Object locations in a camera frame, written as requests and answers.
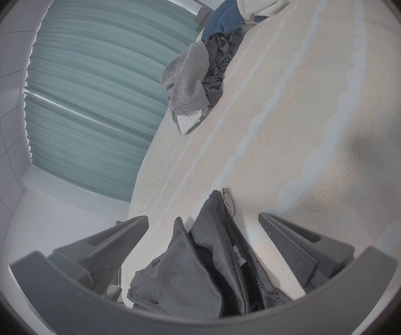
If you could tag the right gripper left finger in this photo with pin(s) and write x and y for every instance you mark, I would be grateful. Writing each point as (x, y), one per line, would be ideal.
(116, 246)

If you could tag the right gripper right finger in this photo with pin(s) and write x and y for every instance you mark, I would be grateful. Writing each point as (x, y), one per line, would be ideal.
(298, 250)

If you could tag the black T-shirt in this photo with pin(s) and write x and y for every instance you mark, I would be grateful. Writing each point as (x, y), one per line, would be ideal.
(200, 263)

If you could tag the bed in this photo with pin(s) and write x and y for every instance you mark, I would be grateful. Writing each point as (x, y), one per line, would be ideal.
(308, 99)

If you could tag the pile of clothes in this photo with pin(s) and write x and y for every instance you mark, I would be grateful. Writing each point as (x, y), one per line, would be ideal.
(190, 79)

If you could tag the blue-green curtain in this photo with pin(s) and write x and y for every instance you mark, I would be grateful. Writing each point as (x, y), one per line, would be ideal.
(82, 145)
(109, 40)

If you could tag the grey bedside table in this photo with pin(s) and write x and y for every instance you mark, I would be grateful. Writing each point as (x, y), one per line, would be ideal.
(204, 17)

